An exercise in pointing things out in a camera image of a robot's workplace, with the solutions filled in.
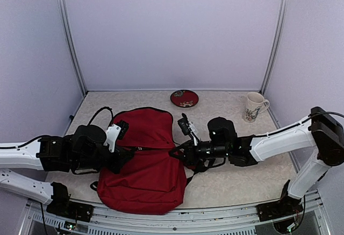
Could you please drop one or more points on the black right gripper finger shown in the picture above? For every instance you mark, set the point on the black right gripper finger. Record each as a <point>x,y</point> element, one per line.
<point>178,156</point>
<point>181,149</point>

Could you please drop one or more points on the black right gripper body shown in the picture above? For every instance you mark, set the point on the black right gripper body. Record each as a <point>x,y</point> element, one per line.
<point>194,158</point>

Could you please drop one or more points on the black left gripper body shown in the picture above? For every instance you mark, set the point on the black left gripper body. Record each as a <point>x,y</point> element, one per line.
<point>114,165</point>

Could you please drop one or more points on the red student backpack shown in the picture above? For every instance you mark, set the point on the red student backpack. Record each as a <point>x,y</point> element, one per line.
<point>152,182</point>

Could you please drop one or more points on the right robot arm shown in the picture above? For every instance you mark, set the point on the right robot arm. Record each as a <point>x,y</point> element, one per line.
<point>319,129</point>

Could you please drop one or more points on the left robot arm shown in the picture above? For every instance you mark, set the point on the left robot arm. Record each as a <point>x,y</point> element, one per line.
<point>87,151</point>

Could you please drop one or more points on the white ceramic mug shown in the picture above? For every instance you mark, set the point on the white ceramic mug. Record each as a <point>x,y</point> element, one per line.
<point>254,106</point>

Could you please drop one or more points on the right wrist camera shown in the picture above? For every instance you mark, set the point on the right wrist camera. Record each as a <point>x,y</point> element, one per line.
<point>188,129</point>

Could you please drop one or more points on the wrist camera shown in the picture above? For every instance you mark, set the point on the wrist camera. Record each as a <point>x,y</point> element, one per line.
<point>114,132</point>
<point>188,129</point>

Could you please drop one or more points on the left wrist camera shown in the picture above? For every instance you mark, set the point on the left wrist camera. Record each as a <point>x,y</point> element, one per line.
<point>114,132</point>

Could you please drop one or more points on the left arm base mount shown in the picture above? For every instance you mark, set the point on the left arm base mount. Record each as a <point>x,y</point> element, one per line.
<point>62,206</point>

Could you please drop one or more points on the aluminium front rail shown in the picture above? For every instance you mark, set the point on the aluminium front rail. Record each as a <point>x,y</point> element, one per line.
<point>238,219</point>

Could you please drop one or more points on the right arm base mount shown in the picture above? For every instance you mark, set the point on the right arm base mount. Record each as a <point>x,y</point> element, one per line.
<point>282,207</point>

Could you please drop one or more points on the right aluminium frame post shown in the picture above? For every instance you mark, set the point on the right aluminium frame post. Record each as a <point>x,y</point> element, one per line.
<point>275,45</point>

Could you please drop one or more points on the aluminium frame post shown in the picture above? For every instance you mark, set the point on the aluminium frame post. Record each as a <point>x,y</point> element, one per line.
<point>71,47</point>
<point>275,45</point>

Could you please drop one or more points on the left aluminium frame post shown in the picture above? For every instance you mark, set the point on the left aluminium frame post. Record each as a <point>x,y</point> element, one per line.
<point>71,47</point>

